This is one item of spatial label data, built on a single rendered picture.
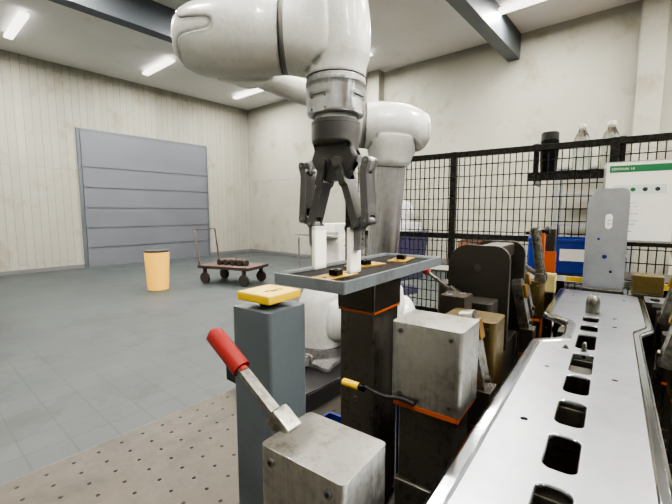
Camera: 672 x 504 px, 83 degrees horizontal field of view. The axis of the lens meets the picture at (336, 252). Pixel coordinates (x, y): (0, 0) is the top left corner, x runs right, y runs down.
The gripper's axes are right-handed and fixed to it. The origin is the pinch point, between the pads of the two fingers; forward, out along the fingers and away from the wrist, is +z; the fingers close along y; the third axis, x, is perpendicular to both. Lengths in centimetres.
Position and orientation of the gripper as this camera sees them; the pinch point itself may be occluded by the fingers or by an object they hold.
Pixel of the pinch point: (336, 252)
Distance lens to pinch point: 60.1
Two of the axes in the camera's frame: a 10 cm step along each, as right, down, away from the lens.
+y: 8.0, 0.6, -6.0
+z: 0.0, 9.9, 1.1
